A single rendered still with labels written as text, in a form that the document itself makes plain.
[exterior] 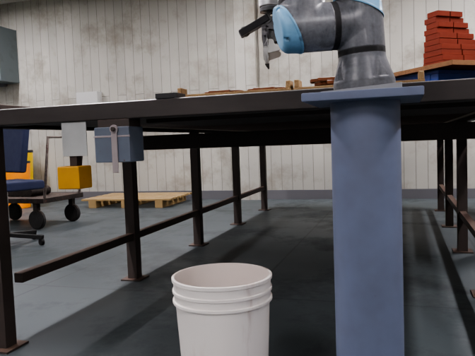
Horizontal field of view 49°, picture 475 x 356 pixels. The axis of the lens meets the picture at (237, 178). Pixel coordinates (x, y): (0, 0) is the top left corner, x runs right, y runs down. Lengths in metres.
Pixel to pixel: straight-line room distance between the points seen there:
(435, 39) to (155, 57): 5.52
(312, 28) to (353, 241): 0.52
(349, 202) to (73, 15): 7.38
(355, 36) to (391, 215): 0.44
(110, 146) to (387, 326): 1.05
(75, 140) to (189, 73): 5.53
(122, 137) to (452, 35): 1.53
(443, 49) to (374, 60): 1.23
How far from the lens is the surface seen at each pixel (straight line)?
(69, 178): 1.92
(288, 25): 1.29
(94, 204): 6.93
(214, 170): 7.22
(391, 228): 1.31
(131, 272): 3.11
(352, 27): 1.32
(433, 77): 2.27
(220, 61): 7.25
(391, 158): 1.30
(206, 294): 1.47
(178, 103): 1.73
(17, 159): 4.63
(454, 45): 2.57
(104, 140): 1.84
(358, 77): 1.29
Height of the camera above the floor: 0.76
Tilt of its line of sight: 4 degrees down
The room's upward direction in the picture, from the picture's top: 2 degrees counter-clockwise
